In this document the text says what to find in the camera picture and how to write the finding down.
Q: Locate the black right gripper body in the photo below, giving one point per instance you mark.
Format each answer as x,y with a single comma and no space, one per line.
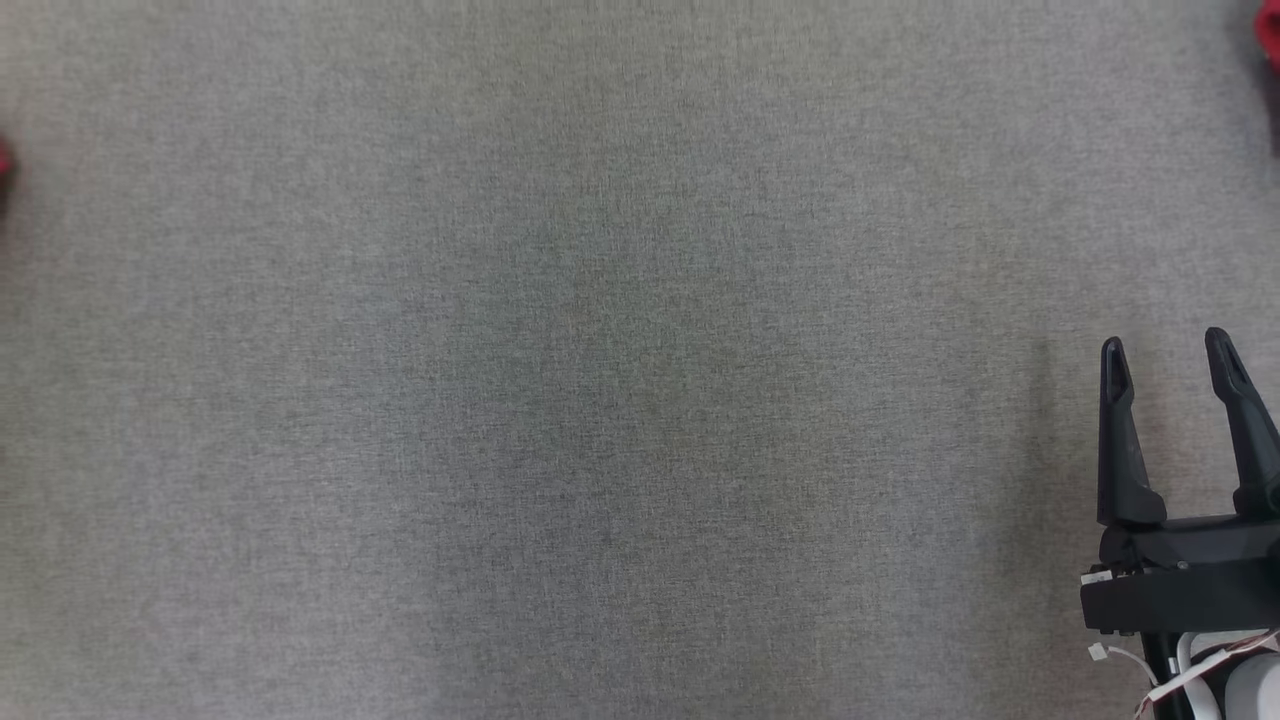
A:
1190,580

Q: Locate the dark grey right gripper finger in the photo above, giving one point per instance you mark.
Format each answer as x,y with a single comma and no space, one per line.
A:
1255,440
1122,460

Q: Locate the red basketball shorts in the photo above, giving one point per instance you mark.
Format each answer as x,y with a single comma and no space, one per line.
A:
1272,30

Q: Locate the red white basketball jersey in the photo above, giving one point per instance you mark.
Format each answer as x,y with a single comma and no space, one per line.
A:
3,160

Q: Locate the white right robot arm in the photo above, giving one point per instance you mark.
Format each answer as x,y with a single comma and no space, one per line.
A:
1255,692

